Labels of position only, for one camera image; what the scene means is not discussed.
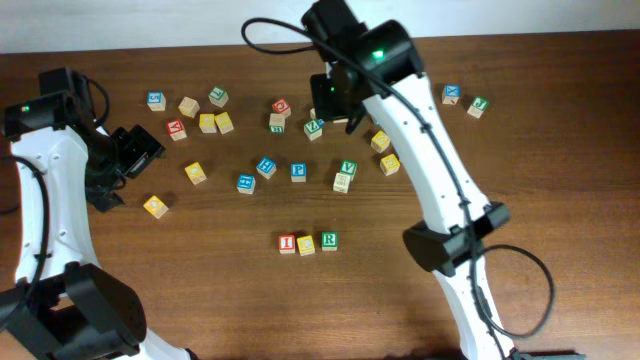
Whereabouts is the green R block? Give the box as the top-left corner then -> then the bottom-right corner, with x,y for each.
321,232 -> 339,251

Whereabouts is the yellow C block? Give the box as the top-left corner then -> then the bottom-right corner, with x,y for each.
296,235 -> 315,256

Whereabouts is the red I block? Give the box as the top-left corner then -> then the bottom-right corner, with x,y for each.
278,234 -> 296,254

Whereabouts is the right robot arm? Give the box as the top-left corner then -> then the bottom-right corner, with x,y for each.
301,0 -> 515,359

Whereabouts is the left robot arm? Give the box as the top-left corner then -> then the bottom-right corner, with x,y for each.
1,67 -> 194,360

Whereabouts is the wooden leaf block blue side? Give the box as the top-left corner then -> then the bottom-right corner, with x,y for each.
310,108 -> 325,127

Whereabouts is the yellow block right cluster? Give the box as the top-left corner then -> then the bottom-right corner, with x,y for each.
370,130 -> 391,153

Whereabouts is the green Z block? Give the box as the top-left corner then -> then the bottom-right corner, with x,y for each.
303,120 -> 322,141

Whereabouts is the red block left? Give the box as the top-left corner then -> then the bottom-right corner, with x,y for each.
166,119 -> 187,141

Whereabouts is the green V block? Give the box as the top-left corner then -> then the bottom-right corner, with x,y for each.
340,160 -> 358,181

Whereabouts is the yellow block far left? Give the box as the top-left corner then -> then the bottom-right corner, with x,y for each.
143,195 -> 169,219

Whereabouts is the blue S block top-left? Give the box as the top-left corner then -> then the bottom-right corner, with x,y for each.
146,92 -> 166,112

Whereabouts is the yellow block right lower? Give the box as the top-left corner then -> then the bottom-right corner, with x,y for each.
380,154 -> 401,176

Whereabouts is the red block top centre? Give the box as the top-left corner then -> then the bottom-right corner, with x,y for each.
272,98 -> 291,118

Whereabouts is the wooden block green side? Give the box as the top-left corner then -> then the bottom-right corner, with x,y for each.
269,113 -> 286,134

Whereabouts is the wooden picture block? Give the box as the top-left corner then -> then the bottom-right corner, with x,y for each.
333,172 -> 351,193

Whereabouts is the yellow block lower left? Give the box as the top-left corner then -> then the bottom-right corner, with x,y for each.
185,162 -> 207,185

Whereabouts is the plain wooden block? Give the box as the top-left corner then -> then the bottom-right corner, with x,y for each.
178,97 -> 200,118

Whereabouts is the blue P block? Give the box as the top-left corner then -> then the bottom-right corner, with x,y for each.
290,162 -> 307,183

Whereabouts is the yellow block upper left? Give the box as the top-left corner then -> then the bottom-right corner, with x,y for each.
199,113 -> 217,133

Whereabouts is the yellow block beside it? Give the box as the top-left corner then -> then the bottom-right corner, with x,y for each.
215,112 -> 234,134

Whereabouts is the blue X block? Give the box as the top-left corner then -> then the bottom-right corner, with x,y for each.
441,84 -> 461,105

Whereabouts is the blue F block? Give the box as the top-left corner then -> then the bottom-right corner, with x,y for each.
256,157 -> 277,179

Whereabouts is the green L block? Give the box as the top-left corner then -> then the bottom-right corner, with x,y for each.
208,86 -> 229,108

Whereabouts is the blue E block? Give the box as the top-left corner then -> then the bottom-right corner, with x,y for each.
236,174 -> 256,195

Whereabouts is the green J block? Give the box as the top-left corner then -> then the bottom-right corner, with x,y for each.
467,96 -> 489,119

